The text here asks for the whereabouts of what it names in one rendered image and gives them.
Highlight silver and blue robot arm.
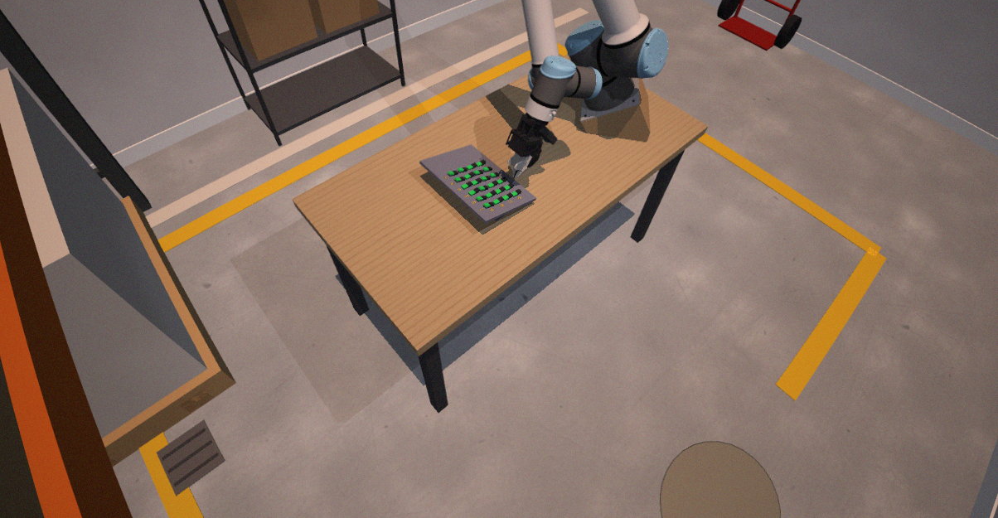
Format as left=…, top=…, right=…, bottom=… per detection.
left=521, top=0, right=668, bottom=122

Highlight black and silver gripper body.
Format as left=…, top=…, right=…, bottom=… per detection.
left=506, top=113, right=548, bottom=157

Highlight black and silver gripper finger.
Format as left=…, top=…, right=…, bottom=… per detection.
left=514, top=148, right=542, bottom=178
left=507, top=153, right=522, bottom=177

